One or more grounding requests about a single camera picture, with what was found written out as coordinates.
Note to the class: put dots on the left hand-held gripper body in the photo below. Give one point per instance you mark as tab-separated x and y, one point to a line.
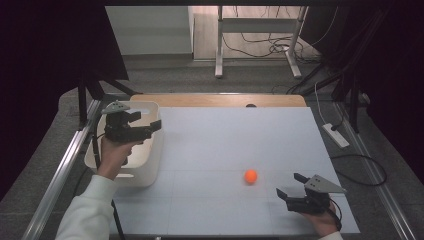
125	131

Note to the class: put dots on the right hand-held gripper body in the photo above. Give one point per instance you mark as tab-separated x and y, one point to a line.
310	203

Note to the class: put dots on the white plastic bin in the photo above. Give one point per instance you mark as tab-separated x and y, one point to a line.
148	160

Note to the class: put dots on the person's right hand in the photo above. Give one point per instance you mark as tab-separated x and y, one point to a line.
325	223

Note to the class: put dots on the person's left hand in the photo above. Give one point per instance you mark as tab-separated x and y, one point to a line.
113	156

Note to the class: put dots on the orange ball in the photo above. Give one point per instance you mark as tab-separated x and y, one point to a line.
250	176

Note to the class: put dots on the black tripod stand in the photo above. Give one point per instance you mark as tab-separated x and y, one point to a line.
82	103

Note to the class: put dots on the white power strip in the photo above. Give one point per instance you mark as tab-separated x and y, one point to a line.
336	135

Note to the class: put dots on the wooden table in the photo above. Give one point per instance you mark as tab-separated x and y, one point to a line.
216	100

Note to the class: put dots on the small black knob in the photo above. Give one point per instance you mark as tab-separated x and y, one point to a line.
251	105

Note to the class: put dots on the white cabinet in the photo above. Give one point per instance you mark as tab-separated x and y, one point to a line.
150	30

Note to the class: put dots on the black metal stand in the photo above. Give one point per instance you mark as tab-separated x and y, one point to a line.
354	103

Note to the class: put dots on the black curtain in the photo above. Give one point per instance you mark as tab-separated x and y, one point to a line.
50	66
393	66

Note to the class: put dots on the aluminium floor rail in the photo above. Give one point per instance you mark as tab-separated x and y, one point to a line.
60	176
383	190

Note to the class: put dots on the white desk frame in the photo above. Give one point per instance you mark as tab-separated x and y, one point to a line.
256	25

